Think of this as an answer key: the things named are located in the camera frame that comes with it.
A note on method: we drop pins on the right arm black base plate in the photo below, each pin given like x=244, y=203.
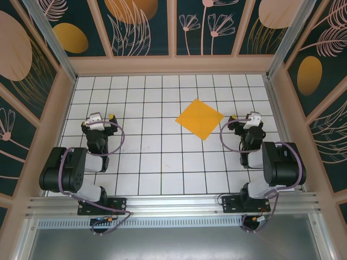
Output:
x=230, y=204

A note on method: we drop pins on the aluminium side rail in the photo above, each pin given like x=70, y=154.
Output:
x=271, y=92

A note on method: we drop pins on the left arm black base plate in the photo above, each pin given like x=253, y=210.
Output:
x=119, y=205

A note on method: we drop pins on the aluminium frame post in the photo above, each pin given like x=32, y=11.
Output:
x=287, y=35
x=54, y=46

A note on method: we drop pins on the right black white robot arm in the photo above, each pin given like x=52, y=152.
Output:
x=287, y=168

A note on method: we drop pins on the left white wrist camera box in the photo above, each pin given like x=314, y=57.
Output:
x=95, y=122

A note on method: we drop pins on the grey metal sheet shelf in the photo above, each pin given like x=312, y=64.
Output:
x=173, y=243

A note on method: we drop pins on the long aluminium mounting rail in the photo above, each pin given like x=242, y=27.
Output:
x=173, y=204

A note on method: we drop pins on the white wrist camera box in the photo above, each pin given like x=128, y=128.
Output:
x=95, y=122
x=253, y=120

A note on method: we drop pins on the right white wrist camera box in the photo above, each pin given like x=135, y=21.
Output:
x=253, y=120

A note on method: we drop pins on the orange paper sheet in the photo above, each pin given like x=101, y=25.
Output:
x=200, y=119

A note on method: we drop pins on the circuit board with yellow connector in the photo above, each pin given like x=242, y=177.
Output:
x=104, y=220
x=261, y=218

